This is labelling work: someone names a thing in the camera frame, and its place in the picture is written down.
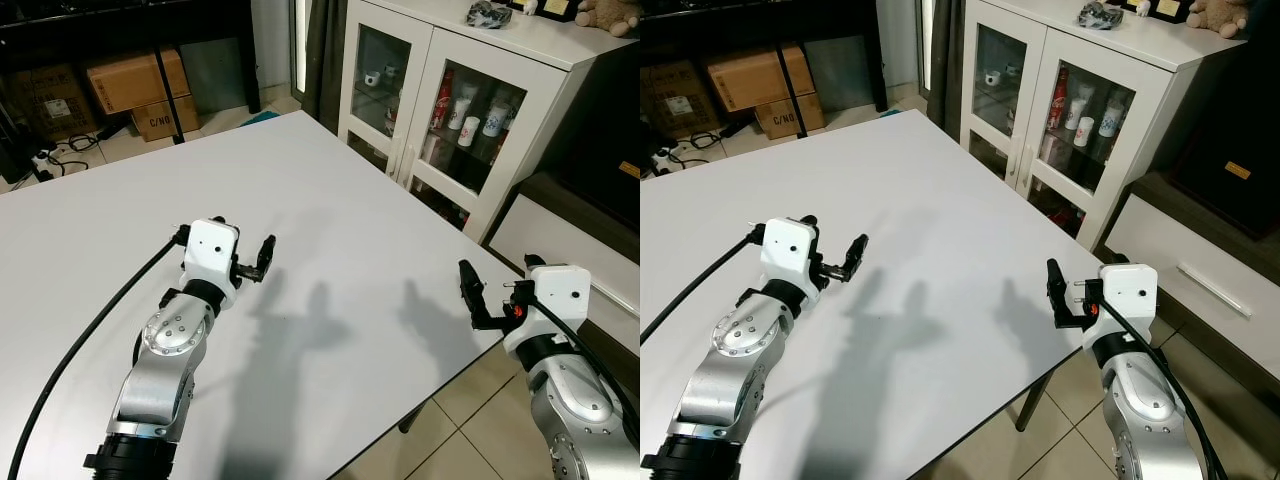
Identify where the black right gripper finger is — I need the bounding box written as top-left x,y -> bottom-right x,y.
458,259 -> 487,319
1046,258 -> 1073,321

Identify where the low white drawer unit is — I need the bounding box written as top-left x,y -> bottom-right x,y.
483,172 -> 641,351
1095,172 -> 1280,346

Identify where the small printed cardboard box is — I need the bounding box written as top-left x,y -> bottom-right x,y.
130,97 -> 201,142
755,95 -> 827,140

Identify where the white blue printed cup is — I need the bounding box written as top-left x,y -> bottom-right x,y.
483,95 -> 514,138
1100,90 -> 1131,138

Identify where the thin black pole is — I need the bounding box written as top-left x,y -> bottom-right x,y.
155,45 -> 187,146
780,45 -> 807,141

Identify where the red cola bottle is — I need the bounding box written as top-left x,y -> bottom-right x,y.
1046,68 -> 1069,131
431,68 -> 456,133

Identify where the black speaker cabinet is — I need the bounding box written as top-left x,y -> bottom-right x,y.
555,40 -> 641,233
1170,35 -> 1280,239

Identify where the large brown cardboard box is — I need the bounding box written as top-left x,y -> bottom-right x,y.
85,47 -> 191,116
705,45 -> 813,113

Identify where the dark curtain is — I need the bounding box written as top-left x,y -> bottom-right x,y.
925,0 -> 967,141
303,0 -> 347,126

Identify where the dark labelled cardboard box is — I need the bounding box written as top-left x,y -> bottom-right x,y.
641,60 -> 723,141
8,65 -> 98,143

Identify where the white glass door cabinet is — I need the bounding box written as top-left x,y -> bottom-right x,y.
338,0 -> 613,243
960,0 -> 1251,251

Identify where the black shelf unit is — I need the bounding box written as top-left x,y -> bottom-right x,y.
0,0 -> 263,116
641,0 -> 886,113

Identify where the grey crumpled object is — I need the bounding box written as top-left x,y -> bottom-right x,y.
466,1 -> 517,29
1077,2 -> 1129,30

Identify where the brown teddy bear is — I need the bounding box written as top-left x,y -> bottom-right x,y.
1187,0 -> 1251,39
575,0 -> 641,38

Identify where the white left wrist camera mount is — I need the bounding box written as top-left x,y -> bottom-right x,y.
182,217 -> 242,302
760,216 -> 823,293

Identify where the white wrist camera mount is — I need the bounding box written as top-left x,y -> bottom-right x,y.
503,262 -> 593,353
760,216 -> 823,293
1085,262 -> 1159,346
182,217 -> 242,302

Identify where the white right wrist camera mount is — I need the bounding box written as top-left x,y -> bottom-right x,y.
1085,262 -> 1159,346
503,262 -> 593,353

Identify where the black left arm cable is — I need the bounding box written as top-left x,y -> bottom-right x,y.
641,228 -> 766,346
6,226 -> 193,480

